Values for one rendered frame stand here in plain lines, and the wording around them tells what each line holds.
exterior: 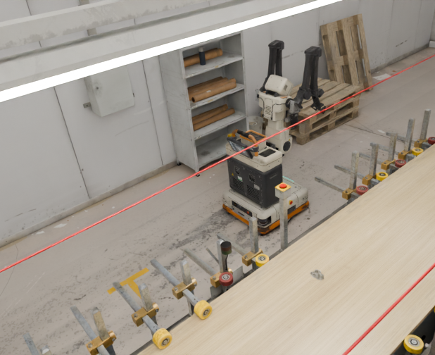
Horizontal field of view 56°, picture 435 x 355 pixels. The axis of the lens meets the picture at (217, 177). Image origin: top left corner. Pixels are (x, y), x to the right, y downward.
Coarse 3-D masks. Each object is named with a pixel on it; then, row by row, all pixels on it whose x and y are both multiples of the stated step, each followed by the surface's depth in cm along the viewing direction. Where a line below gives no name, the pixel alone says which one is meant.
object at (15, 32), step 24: (120, 0) 111; (144, 0) 114; (168, 0) 118; (192, 0) 123; (0, 24) 97; (24, 24) 97; (48, 24) 100; (72, 24) 104; (96, 24) 108; (0, 48) 96
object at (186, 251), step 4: (184, 252) 263; (188, 252) 261; (192, 252) 261; (188, 256) 262; (192, 256) 257; (196, 256) 257; (192, 260) 258; (196, 260) 254; (200, 260) 254; (200, 264) 251; (204, 264) 250; (204, 268) 249; (208, 268) 247; (212, 268) 247; (208, 272) 246; (212, 272) 244; (216, 272) 244; (228, 288) 236
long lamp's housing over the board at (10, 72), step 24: (240, 0) 140; (264, 0) 139; (288, 0) 145; (312, 0) 152; (144, 24) 121; (168, 24) 120; (192, 24) 124; (216, 24) 129; (48, 48) 107; (72, 48) 105; (96, 48) 108; (120, 48) 112; (144, 48) 116; (0, 72) 96; (24, 72) 99; (48, 72) 102
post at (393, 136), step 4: (392, 136) 317; (396, 136) 318; (392, 140) 319; (392, 144) 320; (392, 148) 322; (392, 152) 323; (388, 156) 328; (392, 156) 326; (388, 160) 329; (392, 160) 328; (388, 172) 334; (388, 176) 336
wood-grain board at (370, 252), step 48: (384, 192) 287; (432, 192) 282; (336, 240) 251; (384, 240) 247; (432, 240) 243; (240, 288) 226; (288, 288) 223; (336, 288) 219; (384, 288) 216; (432, 288) 213; (192, 336) 203; (240, 336) 200; (288, 336) 197; (336, 336) 195; (384, 336) 192
